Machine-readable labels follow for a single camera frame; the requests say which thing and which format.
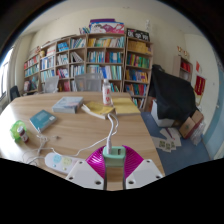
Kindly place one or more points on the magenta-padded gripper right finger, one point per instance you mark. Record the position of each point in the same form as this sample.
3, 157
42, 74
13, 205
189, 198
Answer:
141, 171

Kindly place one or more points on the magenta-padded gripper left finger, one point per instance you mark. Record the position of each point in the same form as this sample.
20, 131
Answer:
87, 171

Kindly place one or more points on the green charger block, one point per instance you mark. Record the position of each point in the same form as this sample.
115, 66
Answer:
114, 156

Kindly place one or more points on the white power strip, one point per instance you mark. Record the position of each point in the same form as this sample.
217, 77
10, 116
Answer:
61, 162

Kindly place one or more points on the printed paper sheets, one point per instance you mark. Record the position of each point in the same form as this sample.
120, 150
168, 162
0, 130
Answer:
166, 141

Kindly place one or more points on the white box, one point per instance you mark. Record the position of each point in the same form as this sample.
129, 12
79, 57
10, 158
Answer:
159, 118

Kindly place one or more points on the yellow notebook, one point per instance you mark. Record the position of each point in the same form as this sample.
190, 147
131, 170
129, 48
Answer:
126, 106

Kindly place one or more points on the brown cardboard box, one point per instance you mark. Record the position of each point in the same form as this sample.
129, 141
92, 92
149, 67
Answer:
190, 125

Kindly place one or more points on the teal book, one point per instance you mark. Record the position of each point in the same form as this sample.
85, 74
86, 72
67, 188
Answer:
42, 120

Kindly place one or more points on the grey book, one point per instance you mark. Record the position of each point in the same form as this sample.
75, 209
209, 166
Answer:
68, 104

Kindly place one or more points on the small jar with red label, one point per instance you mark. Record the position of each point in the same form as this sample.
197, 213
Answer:
23, 135

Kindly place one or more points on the clear bottle with red label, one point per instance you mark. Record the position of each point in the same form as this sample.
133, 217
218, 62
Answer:
106, 93

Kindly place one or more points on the black cloth cover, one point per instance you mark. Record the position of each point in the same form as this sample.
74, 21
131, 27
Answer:
173, 93

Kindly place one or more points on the green plastic bag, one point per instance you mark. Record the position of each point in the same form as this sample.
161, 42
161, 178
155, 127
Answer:
14, 128

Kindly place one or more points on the large grey mesh chair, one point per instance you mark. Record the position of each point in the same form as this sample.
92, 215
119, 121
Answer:
88, 82

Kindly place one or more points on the small grey mesh chair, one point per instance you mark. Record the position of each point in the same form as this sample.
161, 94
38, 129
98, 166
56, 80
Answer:
51, 84

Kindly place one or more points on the dark office chair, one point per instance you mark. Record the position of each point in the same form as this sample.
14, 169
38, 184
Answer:
14, 92

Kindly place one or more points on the wooden bookshelf unit with books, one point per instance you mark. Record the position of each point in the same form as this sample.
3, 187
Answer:
106, 56

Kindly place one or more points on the window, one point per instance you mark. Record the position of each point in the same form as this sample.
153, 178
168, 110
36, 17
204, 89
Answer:
4, 76

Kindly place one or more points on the red wall hanging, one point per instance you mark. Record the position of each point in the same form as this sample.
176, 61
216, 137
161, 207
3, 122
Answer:
200, 85

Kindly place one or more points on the small wooden wall shelf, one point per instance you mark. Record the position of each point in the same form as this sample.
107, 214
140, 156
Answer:
182, 68

